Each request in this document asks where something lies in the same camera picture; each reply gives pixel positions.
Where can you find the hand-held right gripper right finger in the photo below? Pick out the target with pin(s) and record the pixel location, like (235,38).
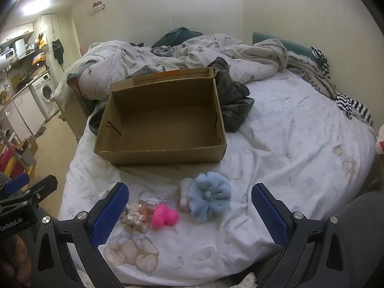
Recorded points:
(270,216)

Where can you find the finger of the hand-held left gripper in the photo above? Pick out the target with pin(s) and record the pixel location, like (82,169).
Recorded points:
(45,186)
(16,184)

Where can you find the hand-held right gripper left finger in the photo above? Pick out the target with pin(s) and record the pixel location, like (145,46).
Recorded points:
(109,219)

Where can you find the lace trimmed bow scrunchie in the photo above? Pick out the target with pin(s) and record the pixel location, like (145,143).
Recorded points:
(133,217)

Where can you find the pink rubber toy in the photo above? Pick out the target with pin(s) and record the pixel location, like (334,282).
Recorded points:
(163,216)

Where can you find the blue fluffy scrunchie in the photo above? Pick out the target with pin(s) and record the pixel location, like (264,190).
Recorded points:
(210,198)

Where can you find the white scrunchie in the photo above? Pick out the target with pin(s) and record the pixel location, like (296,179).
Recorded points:
(184,196)

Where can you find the brown cardboard box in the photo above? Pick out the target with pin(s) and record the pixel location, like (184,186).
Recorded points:
(168,117)

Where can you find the person's left hand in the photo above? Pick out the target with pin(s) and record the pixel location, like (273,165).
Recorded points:
(15,258)

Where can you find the red yellow plastic rack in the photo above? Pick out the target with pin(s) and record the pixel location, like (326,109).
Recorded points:
(12,165)

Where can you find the cardboard box on floor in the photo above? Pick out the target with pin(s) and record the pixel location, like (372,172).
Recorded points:
(28,147)

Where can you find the clear packet with peach tag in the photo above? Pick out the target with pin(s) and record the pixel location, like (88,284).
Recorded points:
(151,199)

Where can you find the white floor cabinet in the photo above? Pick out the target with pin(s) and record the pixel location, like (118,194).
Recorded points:
(21,111)

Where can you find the white washing machine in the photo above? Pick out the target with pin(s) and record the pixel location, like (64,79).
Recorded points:
(45,91)

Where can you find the person's grey trouser leg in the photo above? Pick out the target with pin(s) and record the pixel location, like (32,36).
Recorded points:
(366,225)

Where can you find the camouflage garment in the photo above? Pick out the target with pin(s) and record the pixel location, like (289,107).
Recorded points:
(237,105)

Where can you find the red patterned cloth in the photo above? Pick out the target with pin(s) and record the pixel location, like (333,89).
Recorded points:
(380,141)

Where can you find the hanging dark garment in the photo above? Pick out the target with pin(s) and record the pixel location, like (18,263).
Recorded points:
(58,51)

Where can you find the black white striped cloth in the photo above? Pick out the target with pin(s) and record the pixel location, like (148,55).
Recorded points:
(351,106)

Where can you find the white water heater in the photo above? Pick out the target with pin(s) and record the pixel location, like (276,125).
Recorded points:
(19,48)

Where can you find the white patterned duvet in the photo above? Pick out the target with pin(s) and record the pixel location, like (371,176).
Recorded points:
(120,63)

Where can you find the patterned knit blanket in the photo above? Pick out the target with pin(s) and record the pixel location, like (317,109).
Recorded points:
(315,75)

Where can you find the teal pillow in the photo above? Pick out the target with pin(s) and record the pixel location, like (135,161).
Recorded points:
(295,46)

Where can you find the grey checked cloth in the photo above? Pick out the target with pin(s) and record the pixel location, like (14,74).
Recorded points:
(163,51)

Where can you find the dark green clothing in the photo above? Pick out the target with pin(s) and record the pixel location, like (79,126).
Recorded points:
(177,34)

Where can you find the wooden bed frame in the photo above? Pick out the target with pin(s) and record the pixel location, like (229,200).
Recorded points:
(72,111)

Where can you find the white wall cabinet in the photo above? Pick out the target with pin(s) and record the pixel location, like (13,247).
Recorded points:
(18,33)

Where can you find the white wall-mounted holder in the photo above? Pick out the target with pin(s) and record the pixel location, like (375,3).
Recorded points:
(96,9)

